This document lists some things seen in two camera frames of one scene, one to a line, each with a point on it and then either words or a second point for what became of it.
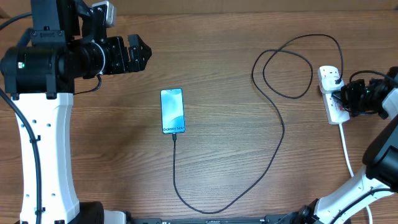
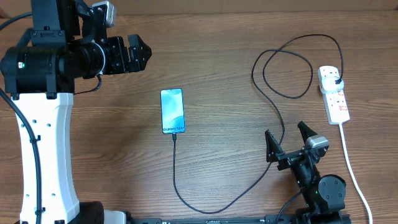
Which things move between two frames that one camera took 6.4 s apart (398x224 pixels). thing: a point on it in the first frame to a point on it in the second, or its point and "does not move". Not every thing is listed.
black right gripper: x=342 y=96 to x=273 y=152
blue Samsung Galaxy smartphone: x=172 y=111 does not move
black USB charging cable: x=268 y=89 does not move
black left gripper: x=121 y=64 does not move
